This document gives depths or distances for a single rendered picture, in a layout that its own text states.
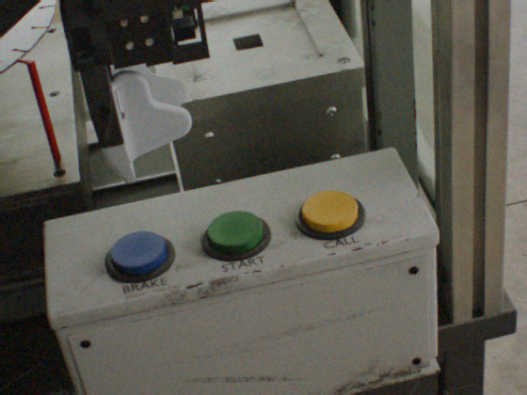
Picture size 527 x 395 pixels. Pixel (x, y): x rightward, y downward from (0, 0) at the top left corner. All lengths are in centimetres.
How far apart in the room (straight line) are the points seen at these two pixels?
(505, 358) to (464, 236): 107
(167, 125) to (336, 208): 15
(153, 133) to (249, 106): 26
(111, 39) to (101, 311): 20
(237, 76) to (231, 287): 26
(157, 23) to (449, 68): 22
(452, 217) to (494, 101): 11
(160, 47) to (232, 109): 29
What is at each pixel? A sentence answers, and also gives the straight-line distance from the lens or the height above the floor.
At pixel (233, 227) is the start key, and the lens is 74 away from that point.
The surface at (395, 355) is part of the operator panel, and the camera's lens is 81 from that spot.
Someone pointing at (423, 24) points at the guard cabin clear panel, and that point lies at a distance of 85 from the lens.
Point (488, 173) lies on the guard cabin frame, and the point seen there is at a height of 90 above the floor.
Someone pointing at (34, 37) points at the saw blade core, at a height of 95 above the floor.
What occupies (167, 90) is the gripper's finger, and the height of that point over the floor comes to 102.
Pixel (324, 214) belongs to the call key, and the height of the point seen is 91.
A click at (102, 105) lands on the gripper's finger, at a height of 105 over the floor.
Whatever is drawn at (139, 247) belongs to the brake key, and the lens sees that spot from 74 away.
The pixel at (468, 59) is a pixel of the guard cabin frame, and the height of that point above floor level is 100.
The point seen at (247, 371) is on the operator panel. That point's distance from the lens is 78.
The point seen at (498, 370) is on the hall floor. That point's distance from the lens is 186.
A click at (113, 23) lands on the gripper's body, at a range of 62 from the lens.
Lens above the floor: 137
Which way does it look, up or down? 37 degrees down
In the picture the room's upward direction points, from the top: 6 degrees counter-clockwise
